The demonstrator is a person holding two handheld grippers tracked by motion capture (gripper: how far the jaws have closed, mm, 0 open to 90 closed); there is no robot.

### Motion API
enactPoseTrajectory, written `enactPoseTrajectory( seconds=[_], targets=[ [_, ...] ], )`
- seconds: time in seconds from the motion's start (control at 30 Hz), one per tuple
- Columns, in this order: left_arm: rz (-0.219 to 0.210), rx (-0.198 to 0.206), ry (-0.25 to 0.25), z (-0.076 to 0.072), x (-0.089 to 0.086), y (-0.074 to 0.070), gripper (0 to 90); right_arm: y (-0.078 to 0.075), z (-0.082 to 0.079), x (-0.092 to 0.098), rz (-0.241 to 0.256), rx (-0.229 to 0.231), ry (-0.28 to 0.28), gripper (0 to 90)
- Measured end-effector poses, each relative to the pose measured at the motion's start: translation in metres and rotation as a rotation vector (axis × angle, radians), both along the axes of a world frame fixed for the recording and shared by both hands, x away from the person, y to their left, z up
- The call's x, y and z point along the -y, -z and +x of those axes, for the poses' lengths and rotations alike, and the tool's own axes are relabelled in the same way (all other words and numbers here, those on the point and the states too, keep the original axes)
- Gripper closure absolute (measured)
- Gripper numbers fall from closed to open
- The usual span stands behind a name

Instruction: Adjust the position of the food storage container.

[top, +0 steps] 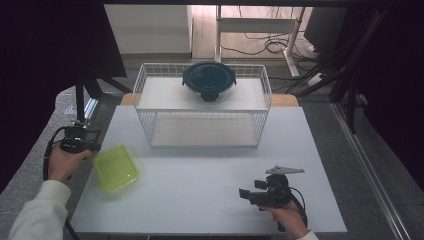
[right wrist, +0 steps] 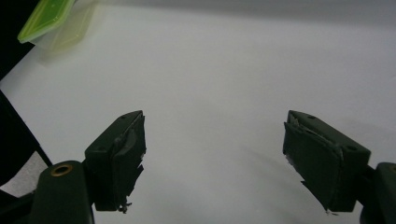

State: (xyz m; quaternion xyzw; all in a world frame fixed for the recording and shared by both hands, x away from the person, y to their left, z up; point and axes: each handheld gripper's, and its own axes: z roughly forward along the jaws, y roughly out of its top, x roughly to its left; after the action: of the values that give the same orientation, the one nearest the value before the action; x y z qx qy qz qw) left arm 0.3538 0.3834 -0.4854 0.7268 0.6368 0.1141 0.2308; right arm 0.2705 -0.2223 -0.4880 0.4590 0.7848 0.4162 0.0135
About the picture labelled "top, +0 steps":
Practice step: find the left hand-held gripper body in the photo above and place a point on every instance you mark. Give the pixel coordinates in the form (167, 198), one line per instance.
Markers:
(76, 138)

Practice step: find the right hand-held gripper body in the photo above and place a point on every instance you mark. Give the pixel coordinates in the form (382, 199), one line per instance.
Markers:
(275, 190)

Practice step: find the green transparent rectangular container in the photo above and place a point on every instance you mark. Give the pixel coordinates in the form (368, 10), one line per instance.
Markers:
(116, 168)

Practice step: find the round dark blue lidded container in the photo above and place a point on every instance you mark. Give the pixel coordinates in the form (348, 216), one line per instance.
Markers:
(209, 80)

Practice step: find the person's left hand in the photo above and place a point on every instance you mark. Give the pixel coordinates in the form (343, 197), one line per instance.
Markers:
(65, 163)

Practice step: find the person's right hand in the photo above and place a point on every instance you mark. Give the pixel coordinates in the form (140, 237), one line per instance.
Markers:
(288, 218)

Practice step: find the black tripod stand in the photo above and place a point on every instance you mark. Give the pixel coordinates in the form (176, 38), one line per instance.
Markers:
(85, 93)

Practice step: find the dark curtain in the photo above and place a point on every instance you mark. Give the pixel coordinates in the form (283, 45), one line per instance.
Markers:
(400, 83)
(40, 66)

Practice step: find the wooden table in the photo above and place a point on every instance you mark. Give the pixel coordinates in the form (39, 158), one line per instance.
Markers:
(285, 100)

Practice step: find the white cabinet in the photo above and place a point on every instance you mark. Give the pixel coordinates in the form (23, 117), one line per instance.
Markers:
(150, 30)

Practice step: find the black metal stand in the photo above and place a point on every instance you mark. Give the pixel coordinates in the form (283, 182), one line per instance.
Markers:
(350, 80)

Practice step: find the aluminium rail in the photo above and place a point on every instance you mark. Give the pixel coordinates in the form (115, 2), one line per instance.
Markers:
(370, 173)

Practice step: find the white metal desk frame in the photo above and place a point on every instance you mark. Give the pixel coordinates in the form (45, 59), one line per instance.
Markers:
(256, 25)

